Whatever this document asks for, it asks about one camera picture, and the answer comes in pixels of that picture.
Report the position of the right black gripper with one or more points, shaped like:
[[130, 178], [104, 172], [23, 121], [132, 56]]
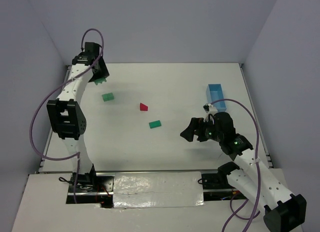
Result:
[[198, 130]]

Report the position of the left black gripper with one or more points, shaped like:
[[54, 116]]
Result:
[[100, 74]]

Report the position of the light green rectangular block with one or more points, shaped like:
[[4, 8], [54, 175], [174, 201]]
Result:
[[100, 81]]

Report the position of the dark green rectangular block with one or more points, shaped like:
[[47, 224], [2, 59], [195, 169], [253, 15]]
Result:
[[155, 124]]

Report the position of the small green cube block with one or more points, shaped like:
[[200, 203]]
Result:
[[105, 97]]

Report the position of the blue plastic box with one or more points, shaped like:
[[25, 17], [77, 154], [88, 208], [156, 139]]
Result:
[[214, 92]]

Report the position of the red triangular wood block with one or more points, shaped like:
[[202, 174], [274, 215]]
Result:
[[143, 107]]

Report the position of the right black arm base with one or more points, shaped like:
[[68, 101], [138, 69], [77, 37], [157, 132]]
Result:
[[215, 185]]

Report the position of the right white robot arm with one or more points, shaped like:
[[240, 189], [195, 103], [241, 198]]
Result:
[[282, 210]]

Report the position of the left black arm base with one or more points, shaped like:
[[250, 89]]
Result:
[[100, 191]]

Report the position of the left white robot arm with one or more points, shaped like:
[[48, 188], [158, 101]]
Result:
[[65, 114]]

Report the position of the silver tape patch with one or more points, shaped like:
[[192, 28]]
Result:
[[157, 190]]

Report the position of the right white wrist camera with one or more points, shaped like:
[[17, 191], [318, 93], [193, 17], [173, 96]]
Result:
[[210, 109]]

